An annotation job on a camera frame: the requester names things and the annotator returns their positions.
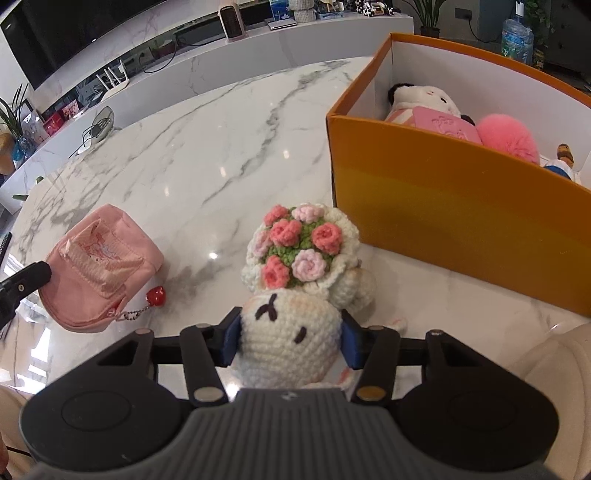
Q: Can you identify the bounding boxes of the black television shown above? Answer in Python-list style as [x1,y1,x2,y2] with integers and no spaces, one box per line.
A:
[0,0,170,91]

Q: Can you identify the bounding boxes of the cream upholstered chair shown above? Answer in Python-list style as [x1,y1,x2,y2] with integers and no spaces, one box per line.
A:
[507,322,591,480]

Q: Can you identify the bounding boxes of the green leafy houseplant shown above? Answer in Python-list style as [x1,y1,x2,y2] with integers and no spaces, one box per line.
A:
[0,83,29,139]

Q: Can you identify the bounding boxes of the white flower pot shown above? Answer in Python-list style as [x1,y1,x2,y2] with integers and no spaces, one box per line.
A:
[288,0,317,22]

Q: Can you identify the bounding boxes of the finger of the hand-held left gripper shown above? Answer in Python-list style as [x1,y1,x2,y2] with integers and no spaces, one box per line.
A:
[0,261,52,330]

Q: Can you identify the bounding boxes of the pink fluffy pompom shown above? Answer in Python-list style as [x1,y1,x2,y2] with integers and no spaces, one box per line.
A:
[475,113,541,165]

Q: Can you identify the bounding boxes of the black white patterned item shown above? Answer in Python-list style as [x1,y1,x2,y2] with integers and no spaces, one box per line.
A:
[355,0,394,17]

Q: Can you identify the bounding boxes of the large water bottle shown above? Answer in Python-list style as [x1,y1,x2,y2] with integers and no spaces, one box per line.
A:
[501,11,535,66]

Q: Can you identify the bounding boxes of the green leaf sprig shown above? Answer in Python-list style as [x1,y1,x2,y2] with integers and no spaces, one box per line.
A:
[11,175,45,200]

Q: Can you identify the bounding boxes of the pink fabric pouch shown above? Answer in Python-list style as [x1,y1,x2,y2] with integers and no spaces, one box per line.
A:
[38,203,166,331]

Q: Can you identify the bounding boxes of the pink white heater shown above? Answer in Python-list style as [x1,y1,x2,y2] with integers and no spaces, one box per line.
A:
[218,2,246,42]

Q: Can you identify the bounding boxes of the white router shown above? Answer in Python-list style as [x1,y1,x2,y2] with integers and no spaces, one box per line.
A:
[95,60,133,92]

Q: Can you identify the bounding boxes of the blue printed box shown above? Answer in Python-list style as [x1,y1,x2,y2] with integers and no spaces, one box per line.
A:
[270,0,297,22]

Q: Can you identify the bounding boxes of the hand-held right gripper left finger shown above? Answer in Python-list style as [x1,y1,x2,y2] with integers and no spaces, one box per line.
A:
[95,306,244,408]

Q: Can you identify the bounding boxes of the tall potted plant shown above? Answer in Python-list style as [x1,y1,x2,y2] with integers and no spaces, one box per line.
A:
[410,0,447,37]

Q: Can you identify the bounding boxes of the white black plush doll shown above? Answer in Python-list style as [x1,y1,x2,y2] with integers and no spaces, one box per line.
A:
[385,83,476,128]

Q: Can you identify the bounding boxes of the red gift boxes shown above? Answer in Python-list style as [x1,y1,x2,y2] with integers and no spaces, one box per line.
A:
[41,102,80,136]

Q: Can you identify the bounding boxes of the crochet bunny with bouquet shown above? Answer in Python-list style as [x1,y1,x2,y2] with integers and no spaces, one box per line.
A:
[228,203,409,389]

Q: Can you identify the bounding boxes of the small desk fan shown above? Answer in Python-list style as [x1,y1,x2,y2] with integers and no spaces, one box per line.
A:
[82,106,115,149]

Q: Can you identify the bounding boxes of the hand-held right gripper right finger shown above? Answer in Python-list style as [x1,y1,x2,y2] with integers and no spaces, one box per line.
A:
[341,311,491,403]

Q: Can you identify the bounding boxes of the blue orange plush doll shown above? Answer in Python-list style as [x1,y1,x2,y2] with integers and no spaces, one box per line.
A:
[540,143,584,184]

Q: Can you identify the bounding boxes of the orange cardboard box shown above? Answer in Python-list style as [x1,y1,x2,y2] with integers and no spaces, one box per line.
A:
[326,32,591,318]

